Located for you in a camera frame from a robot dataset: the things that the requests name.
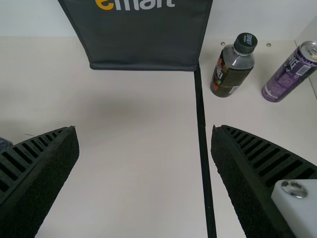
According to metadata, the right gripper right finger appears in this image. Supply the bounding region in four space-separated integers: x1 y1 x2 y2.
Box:
210 124 317 238

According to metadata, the purple can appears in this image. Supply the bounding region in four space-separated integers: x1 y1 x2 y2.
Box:
261 41 317 103

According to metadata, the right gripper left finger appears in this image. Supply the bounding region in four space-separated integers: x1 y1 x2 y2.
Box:
0 125 81 238

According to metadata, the black strip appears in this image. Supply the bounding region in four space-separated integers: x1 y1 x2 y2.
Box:
194 65 217 238

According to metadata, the dark grey bag with straps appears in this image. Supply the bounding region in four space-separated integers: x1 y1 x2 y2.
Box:
57 0 213 72

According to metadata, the dark coffee bottle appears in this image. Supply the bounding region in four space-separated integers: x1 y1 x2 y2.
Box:
210 32 258 98

